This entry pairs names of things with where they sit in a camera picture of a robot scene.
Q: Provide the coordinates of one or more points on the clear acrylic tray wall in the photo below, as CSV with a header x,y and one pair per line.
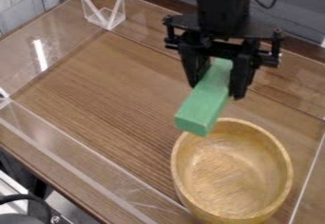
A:
x,y
85,118

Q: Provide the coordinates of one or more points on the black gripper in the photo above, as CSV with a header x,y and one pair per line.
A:
x,y
223,19

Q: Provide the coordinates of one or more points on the green rectangular block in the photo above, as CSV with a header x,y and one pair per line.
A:
x,y
206,100

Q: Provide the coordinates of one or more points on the brown wooden bowl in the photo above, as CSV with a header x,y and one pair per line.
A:
x,y
232,176

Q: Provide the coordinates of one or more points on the clear acrylic corner bracket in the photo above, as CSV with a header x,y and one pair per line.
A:
x,y
105,18

